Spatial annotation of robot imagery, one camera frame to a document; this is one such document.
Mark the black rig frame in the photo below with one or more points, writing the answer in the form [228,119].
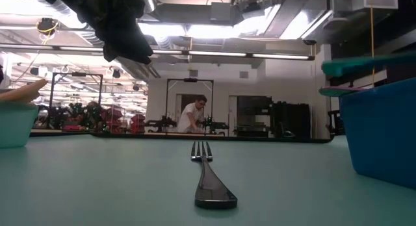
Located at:
[190,80]
[76,74]

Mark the green plastic bin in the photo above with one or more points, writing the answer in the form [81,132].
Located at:
[16,125]

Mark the dark shelf unit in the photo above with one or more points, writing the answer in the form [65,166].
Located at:
[253,112]

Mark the red storage cart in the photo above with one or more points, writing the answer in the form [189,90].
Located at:
[110,117]
[137,122]

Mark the long tube light bar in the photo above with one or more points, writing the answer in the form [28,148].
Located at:
[211,53]

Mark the grey wall vent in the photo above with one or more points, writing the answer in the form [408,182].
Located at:
[193,73]
[243,74]

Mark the person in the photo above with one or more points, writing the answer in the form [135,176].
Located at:
[191,115]
[93,110]

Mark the black hanging lamp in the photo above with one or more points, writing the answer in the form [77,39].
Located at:
[136,87]
[116,73]
[34,70]

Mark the blue plastic bin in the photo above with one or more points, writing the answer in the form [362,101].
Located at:
[383,138]

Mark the black metal fork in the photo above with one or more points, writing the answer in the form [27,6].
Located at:
[213,190]

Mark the black chair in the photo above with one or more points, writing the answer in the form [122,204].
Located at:
[334,122]

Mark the black cabinet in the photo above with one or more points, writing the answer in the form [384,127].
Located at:
[289,119]

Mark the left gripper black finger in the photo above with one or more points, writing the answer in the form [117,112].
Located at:
[130,47]

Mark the iridescent blue metal fork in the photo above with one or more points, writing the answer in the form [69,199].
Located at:
[331,92]

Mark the black background robot arm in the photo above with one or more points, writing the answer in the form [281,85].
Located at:
[161,123]
[216,124]

